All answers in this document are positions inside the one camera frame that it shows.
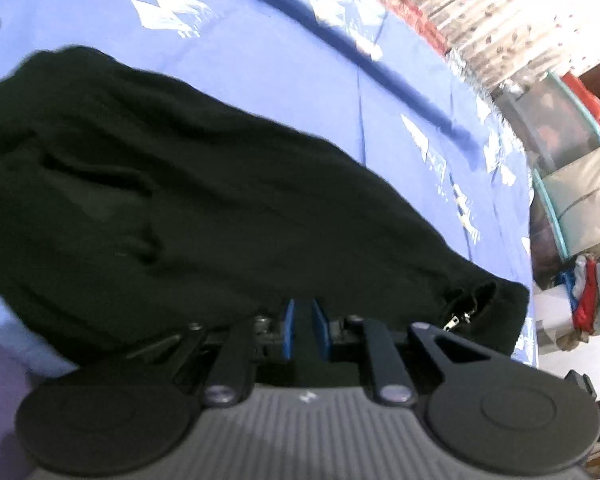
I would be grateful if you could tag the blue printed bedsheet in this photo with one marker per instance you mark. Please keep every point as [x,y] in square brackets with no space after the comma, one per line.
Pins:
[280,45]

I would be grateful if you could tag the clear storage box teal rim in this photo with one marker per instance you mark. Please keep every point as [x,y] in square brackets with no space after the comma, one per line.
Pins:
[550,120]

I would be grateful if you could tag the black pants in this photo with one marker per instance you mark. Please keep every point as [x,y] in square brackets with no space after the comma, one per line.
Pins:
[180,200]

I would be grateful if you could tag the pile of colourful clothes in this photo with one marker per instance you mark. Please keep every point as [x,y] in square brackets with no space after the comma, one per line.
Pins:
[592,295]

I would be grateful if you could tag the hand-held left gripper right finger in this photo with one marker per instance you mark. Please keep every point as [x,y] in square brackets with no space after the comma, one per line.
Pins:
[321,332]

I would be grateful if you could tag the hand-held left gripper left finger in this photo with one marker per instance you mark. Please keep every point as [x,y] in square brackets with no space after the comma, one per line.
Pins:
[290,331]

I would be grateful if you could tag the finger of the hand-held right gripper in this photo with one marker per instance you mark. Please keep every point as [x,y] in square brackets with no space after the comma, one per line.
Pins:
[581,385]

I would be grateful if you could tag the grey fabric storage bag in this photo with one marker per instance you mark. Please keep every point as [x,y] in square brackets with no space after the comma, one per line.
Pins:
[585,200]

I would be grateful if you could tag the floral curtain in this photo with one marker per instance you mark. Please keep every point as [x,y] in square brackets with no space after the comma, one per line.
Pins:
[495,5]

